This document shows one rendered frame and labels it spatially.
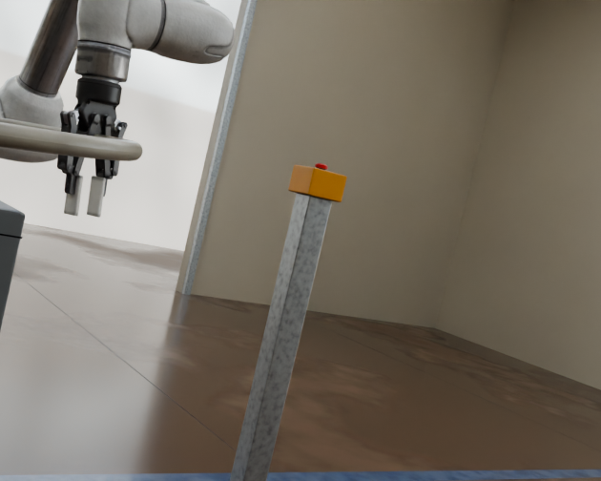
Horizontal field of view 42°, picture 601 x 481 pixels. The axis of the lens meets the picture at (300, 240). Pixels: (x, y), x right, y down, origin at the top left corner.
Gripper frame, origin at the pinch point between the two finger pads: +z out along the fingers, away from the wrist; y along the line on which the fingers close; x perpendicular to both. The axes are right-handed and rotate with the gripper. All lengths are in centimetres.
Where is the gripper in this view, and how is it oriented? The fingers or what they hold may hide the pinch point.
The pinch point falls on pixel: (84, 197)
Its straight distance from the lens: 140.8
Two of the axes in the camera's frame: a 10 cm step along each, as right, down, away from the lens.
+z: -1.6, 9.8, 0.9
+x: 8.3, 1.8, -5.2
